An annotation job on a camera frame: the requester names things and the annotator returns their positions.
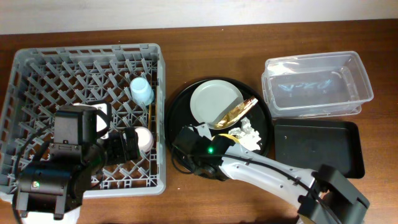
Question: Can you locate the light grey plate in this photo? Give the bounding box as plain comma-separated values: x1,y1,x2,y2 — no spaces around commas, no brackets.
190,80,244,129

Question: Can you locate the blue plastic cup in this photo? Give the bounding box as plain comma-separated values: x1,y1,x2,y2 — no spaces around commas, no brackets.
130,77,155,106

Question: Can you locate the gold foil wrapper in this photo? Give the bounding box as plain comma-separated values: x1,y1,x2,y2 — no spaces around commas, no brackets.
214,96,258,129

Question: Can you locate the grey dishwasher rack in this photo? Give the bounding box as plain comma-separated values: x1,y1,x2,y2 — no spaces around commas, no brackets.
1,44,166,202

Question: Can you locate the black rectangular tray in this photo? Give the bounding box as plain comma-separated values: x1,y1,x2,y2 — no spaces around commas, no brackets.
274,119,365,179

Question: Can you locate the pink plastic cup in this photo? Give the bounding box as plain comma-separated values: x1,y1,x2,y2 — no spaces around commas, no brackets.
135,127,154,152

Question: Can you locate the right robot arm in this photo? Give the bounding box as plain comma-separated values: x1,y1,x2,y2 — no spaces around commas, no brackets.
172,126,370,223

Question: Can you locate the round black tray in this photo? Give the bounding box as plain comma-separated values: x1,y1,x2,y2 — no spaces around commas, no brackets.
165,77,274,180

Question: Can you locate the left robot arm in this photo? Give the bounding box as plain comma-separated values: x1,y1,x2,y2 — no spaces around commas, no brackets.
12,105,139,223

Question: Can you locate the wooden chopstick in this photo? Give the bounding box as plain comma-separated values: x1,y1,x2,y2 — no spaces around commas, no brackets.
147,104,152,130

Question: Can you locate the clear plastic bin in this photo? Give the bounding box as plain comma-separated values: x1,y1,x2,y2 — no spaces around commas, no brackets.
262,51,374,119

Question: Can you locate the yellow bowl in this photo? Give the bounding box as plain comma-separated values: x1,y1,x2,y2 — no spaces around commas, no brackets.
219,134,240,144

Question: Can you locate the white tissue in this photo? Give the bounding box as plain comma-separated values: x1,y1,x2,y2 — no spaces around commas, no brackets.
228,117,261,151

